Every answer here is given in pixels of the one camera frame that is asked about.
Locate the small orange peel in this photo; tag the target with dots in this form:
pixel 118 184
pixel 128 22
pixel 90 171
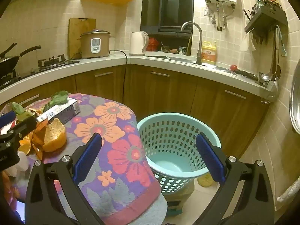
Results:
pixel 25 146

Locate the yellow detergent bottle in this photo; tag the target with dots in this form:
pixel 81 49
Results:
pixel 208 54

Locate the white electric kettle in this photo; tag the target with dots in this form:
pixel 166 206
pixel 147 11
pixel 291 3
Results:
pixel 137 42

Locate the black gas stove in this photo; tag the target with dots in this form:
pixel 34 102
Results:
pixel 51 62

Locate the dark long object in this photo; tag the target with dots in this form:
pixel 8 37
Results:
pixel 246 74

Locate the wooden base cabinet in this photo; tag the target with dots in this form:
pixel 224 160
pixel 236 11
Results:
pixel 164 93

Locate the wooden cutting board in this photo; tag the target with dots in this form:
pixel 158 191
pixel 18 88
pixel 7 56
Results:
pixel 77 28

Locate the yellow sponge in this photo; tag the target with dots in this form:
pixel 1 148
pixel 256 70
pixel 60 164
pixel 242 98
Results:
pixel 205 180

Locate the black wall rack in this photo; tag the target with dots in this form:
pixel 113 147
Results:
pixel 267 18

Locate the steel kitchen sink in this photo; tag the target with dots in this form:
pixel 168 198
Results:
pixel 171 58

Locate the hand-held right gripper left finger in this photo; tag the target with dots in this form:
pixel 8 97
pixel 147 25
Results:
pixel 87 160

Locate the large orange peel half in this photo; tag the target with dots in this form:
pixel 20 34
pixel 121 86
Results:
pixel 54 136

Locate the black wok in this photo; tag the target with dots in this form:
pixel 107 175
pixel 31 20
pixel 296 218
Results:
pixel 9 63

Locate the teal plastic basket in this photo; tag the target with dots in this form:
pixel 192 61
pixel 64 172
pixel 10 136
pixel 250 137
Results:
pixel 166 166

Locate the white hanging cloth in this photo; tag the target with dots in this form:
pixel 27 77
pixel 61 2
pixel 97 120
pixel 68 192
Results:
pixel 246 43

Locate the beige rice cooker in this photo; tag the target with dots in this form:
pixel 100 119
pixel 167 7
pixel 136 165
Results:
pixel 95 44

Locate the white wall socket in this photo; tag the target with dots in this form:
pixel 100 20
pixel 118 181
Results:
pixel 206 12

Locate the water heater pipes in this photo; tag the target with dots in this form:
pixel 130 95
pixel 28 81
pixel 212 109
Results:
pixel 218 16

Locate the white tissue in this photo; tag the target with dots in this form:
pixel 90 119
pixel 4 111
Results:
pixel 22 164

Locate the large metal pot lid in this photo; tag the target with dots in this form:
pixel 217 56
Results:
pixel 295 98

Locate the red tomato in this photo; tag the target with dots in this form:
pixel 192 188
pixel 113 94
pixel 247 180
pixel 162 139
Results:
pixel 233 67

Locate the long orange peel strip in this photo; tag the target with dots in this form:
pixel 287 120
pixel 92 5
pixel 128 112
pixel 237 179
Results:
pixel 38 133

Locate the floral printed towel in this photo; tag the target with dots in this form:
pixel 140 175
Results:
pixel 121 133

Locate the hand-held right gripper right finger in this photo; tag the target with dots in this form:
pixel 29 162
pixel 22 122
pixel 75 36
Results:
pixel 211 161

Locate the metal strainer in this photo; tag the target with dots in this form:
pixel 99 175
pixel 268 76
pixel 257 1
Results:
pixel 270 91

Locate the small plastic stool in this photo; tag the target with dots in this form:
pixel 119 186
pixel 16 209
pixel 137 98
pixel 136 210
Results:
pixel 178 199

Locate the red pot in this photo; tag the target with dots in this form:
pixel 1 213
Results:
pixel 152 44

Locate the metal kitchen faucet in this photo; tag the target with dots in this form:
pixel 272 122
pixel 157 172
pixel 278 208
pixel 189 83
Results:
pixel 199 42

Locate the green vegetable leaf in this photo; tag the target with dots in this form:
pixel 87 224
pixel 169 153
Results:
pixel 18 109
pixel 58 98

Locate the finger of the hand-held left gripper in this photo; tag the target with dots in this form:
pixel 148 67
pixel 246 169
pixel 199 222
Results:
pixel 7 118
pixel 24 125

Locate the small bowl with spoon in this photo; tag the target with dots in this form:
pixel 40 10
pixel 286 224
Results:
pixel 165 48

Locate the metal ladle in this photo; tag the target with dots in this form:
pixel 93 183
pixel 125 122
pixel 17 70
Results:
pixel 266 77

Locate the printed carton box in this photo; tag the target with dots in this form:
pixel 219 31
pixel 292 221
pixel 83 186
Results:
pixel 63 111

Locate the dark kitchen window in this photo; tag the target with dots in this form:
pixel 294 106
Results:
pixel 164 4

